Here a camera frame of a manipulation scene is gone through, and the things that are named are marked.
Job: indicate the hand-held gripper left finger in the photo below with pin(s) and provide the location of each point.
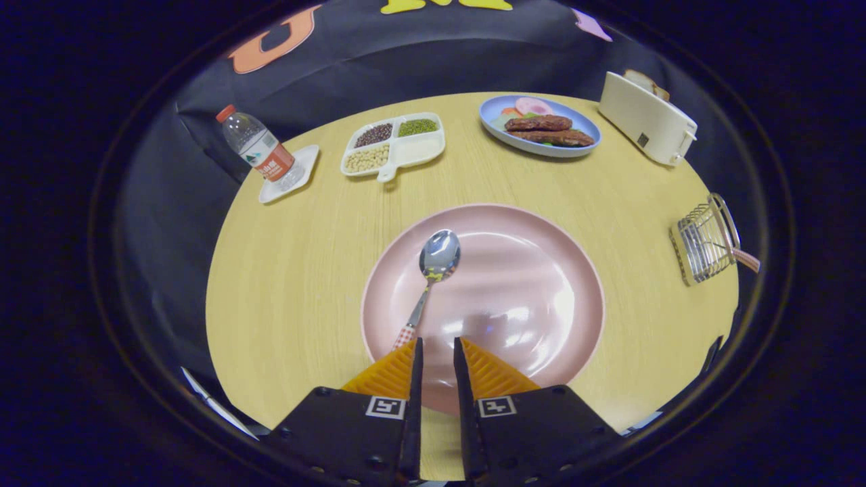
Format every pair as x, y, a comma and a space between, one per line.
358, 433

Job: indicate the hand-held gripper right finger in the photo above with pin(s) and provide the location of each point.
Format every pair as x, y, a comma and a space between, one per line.
528, 433

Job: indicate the pink round plate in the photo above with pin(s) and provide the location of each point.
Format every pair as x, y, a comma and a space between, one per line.
528, 270

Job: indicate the white square coaster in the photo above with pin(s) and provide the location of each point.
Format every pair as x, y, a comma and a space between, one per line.
308, 159

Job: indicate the white divided bean tray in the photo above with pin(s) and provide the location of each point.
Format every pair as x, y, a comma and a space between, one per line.
419, 149

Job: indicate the brown grilled meat slice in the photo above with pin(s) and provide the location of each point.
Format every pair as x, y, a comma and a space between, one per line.
555, 138
538, 123

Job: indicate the clear plastic water bottle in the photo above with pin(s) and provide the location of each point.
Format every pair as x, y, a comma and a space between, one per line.
260, 149

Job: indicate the green lettuce leaf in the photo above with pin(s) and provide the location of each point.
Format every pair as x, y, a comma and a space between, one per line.
502, 122

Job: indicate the pink ham slice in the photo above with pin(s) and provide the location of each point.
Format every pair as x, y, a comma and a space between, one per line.
533, 106

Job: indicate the blue oval plate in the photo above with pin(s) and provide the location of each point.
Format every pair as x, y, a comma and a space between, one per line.
488, 108

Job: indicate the white toaster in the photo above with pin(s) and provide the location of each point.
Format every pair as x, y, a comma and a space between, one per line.
643, 118

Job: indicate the toast bread slice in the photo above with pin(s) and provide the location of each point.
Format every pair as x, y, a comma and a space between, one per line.
638, 76
659, 90

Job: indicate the black backdrop cloth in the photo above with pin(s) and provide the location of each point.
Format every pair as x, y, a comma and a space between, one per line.
406, 54

